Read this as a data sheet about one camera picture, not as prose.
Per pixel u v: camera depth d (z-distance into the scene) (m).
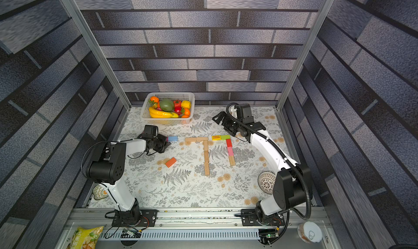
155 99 1.13
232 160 0.92
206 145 0.99
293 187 0.42
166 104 1.08
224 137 1.03
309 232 0.66
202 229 0.71
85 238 0.66
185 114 1.10
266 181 0.83
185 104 1.14
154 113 1.04
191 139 1.01
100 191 0.81
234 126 0.70
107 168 0.50
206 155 0.95
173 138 1.02
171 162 0.93
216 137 1.01
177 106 1.13
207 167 0.90
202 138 1.01
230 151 0.95
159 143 0.86
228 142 1.00
